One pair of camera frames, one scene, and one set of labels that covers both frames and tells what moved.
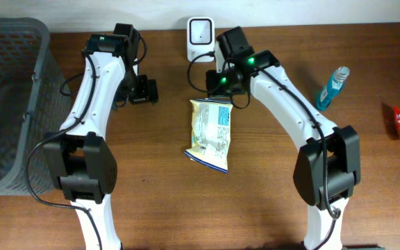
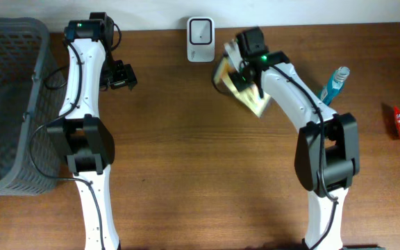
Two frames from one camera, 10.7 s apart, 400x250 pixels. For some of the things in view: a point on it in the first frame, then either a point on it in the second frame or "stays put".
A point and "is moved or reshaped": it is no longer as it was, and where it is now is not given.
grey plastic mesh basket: x=21 y=100 stays put
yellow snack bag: x=211 y=121 is moved or reshaped
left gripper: x=144 y=90 -> x=122 y=80
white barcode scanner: x=201 y=37 stays put
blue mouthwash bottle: x=332 y=88 stays put
